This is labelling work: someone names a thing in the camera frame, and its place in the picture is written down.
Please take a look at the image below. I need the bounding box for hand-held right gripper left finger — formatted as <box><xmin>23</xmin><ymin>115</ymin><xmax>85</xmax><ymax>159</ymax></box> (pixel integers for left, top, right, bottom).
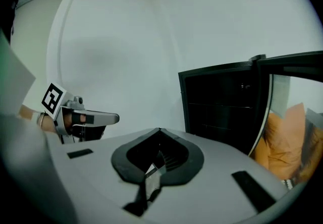
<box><xmin>45</xmin><ymin>128</ymin><xmax>162</xmax><ymax>224</ymax></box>

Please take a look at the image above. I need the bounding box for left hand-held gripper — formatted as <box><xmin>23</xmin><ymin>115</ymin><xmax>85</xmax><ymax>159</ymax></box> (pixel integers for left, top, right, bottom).
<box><xmin>41</xmin><ymin>82</ymin><xmax>121</xmax><ymax>145</ymax></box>

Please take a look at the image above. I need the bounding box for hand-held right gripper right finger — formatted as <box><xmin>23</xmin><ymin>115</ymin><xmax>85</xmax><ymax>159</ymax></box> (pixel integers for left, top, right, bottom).
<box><xmin>141</xmin><ymin>128</ymin><xmax>290</xmax><ymax>224</ymax></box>

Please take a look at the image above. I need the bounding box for person's left forearm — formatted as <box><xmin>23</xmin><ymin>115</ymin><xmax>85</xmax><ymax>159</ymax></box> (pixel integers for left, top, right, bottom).
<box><xmin>17</xmin><ymin>105</ymin><xmax>57</xmax><ymax>133</ymax></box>

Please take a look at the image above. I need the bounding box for person's left hand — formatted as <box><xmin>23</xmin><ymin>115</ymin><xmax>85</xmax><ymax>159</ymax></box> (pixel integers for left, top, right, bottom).
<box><xmin>63</xmin><ymin>113</ymin><xmax>87</xmax><ymax>128</ymax></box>

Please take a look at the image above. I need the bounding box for white wristband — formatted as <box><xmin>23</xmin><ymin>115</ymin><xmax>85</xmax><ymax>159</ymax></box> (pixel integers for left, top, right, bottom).
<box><xmin>36</xmin><ymin>111</ymin><xmax>50</xmax><ymax>128</ymax></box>

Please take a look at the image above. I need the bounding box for black glass-door cabinet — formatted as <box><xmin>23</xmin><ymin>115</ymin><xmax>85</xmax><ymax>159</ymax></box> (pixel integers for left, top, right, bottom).
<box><xmin>178</xmin><ymin>50</ymin><xmax>323</xmax><ymax>156</ymax></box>

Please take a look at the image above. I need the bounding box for orange sofa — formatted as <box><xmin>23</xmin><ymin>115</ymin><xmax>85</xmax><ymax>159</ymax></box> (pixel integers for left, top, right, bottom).
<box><xmin>252</xmin><ymin>102</ymin><xmax>323</xmax><ymax>184</ymax></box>

